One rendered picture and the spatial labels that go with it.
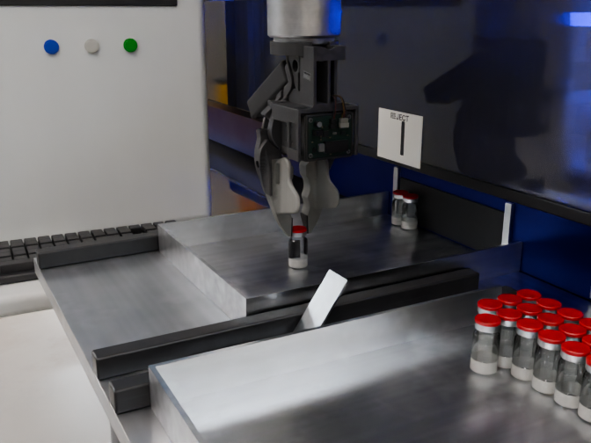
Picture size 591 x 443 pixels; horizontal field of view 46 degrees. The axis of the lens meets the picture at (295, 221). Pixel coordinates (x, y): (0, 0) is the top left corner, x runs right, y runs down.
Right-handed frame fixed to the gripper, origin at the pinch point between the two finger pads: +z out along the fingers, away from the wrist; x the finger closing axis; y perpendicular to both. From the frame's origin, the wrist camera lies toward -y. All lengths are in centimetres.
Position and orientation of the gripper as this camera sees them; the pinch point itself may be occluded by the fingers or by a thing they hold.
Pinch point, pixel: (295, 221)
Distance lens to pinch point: 79.4
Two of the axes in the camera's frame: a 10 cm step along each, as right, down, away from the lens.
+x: 8.8, -1.4, 4.5
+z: 0.0, 9.6, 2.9
